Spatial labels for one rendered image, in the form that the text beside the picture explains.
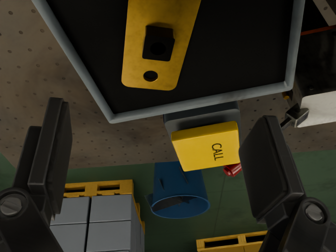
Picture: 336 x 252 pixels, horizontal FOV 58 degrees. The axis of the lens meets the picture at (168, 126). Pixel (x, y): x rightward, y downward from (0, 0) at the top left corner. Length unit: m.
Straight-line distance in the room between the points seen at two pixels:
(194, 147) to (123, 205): 2.49
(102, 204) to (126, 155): 1.66
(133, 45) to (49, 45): 0.63
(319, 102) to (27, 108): 0.80
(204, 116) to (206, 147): 0.03
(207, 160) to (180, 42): 0.15
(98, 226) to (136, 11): 2.59
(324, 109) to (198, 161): 0.22
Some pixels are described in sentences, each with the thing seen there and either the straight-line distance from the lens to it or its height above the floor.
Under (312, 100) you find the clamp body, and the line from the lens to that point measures 0.43.
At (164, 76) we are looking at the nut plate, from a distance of 0.21.
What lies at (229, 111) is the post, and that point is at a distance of 0.28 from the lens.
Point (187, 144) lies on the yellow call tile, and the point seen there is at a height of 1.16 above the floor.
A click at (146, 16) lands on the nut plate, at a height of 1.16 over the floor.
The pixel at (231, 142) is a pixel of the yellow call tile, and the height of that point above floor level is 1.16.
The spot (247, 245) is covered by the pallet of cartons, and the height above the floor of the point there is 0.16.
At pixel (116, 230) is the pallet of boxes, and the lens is 2.68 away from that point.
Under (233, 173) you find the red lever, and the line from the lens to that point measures 0.39.
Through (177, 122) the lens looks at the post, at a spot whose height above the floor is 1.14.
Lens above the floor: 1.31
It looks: 37 degrees down
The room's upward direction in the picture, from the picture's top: 176 degrees clockwise
